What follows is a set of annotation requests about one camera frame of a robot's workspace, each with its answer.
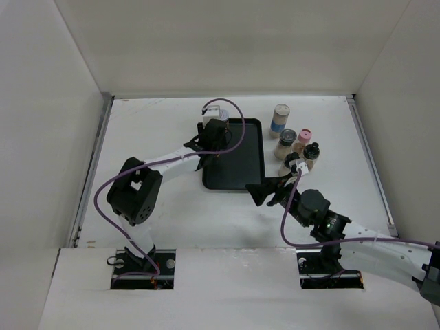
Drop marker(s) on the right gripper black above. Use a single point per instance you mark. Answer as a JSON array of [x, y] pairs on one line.
[[264, 190]]

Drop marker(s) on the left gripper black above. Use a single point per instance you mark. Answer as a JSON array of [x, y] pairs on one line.
[[222, 146]]

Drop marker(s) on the black plastic tray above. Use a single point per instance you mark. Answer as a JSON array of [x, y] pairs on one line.
[[244, 165]]

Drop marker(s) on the black-cap grinder white salt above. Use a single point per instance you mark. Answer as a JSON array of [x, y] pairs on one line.
[[284, 147]]

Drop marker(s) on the tall blue-label bead jar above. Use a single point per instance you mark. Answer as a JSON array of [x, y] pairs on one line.
[[279, 120]]

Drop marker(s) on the white-lid brown spice jar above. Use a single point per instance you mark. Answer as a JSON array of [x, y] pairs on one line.
[[224, 116]]

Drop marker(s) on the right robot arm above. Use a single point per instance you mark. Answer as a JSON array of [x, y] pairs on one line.
[[348, 245]]

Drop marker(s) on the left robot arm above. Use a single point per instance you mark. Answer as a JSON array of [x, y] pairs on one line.
[[133, 196]]

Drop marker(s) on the black-cap white spice bottle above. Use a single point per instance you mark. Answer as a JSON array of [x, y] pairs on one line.
[[288, 165]]

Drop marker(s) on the black-cap brown spice bottle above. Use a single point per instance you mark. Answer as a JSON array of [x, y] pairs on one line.
[[310, 154]]

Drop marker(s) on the pink-cap spice bottle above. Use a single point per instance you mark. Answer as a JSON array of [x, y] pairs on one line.
[[302, 140]]

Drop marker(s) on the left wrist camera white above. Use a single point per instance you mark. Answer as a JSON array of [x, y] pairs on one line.
[[209, 113]]

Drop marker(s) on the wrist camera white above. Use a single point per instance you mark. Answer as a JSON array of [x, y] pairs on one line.
[[299, 166], [209, 113]]

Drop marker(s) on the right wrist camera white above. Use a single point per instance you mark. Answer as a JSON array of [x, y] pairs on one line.
[[299, 166]]

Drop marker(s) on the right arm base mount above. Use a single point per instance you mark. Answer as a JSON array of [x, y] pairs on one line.
[[317, 273]]

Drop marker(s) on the left metal frame rail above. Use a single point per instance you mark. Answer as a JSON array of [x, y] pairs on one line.
[[81, 208]]

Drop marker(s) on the metal frame rail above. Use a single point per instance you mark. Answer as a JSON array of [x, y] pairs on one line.
[[81, 208], [371, 164]]

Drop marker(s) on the right metal frame rail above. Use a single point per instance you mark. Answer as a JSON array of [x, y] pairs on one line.
[[371, 164]]

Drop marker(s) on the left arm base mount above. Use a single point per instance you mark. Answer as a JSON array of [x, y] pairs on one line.
[[131, 272]]

